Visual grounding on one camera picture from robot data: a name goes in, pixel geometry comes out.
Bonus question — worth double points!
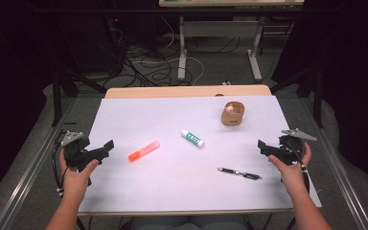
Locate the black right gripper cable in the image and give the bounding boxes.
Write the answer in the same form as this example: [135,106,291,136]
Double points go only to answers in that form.
[281,142,311,194]

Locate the white floor cable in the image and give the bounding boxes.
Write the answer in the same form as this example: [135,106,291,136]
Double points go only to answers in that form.
[129,16,206,86]

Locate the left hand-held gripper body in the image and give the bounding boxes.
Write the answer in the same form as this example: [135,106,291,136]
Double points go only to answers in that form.
[59,129,104,173]

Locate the person's right hand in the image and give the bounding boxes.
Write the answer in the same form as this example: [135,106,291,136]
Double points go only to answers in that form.
[267,142,312,196]

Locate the aluminium rail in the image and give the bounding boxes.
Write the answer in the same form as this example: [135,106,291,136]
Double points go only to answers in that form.
[298,96,368,230]
[0,96,78,230]

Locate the grey metal-legged desk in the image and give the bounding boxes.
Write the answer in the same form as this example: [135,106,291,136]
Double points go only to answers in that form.
[158,0,306,81]

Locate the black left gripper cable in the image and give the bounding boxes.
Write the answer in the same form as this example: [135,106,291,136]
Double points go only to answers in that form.
[52,128,70,196]

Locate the person's left hand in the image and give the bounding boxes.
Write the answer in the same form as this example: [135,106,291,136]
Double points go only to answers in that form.
[58,149,101,199]

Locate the orange highlighter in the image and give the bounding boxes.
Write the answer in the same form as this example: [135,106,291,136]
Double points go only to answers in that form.
[127,140,161,163]

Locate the white and green glue stick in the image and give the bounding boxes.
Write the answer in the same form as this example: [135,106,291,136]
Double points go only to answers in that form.
[180,128,205,149]

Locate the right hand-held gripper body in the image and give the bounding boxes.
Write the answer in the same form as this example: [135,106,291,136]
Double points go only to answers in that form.
[276,127,318,167]

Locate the brown wooden pen holder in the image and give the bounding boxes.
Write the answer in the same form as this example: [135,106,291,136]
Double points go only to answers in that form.
[220,101,246,127]

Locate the white table mat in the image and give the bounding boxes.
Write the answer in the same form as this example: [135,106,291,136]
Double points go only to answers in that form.
[78,95,323,215]

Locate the dark box with red light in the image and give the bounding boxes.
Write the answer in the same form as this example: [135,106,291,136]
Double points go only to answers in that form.
[76,13,125,75]

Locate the black floor cables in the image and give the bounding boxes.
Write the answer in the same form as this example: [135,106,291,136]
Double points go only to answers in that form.
[103,28,205,88]

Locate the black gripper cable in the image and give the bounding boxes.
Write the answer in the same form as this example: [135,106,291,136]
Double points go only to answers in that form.
[281,142,311,194]
[52,128,70,196]

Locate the black pen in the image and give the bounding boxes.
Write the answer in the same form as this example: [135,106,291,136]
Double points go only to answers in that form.
[217,167,264,181]

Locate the black metal stand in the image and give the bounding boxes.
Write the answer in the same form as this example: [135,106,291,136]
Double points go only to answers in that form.
[268,62,326,129]
[51,65,108,127]

